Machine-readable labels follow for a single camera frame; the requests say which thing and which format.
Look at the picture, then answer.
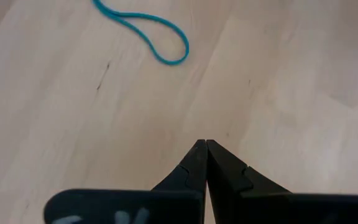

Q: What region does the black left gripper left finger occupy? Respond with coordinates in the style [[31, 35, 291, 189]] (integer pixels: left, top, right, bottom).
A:
[[44, 139, 207, 224]]

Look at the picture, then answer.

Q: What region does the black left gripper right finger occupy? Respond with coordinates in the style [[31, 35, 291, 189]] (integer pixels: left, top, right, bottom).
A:
[[206, 139, 358, 224]]

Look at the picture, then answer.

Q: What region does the teal rubber band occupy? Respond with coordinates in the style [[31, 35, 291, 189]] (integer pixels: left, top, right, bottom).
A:
[[91, 0, 190, 67]]

